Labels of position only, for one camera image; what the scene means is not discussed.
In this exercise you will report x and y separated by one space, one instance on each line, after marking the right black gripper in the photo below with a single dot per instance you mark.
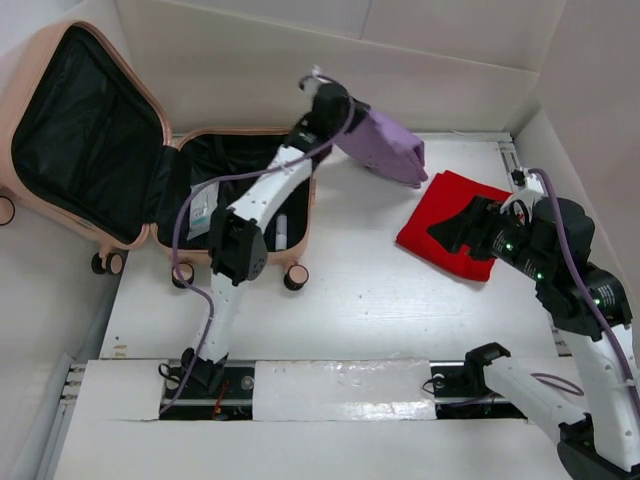
472 226

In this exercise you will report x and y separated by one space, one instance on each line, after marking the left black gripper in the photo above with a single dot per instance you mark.
358 110

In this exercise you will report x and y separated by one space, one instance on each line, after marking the purple cloth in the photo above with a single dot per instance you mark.
385 147

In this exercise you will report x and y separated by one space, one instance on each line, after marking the pink hard-shell suitcase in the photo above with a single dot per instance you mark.
84 142

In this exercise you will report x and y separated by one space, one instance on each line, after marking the white tissue packet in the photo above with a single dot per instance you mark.
202 206

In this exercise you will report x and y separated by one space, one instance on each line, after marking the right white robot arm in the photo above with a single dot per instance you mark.
589 308

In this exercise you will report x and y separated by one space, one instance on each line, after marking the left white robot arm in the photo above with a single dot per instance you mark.
237 248

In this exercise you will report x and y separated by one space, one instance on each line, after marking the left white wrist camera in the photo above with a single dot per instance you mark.
310 83

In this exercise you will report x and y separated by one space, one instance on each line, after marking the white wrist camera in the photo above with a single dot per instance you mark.
528 191
310 83

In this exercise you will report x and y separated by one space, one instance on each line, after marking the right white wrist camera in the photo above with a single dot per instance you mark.
528 191

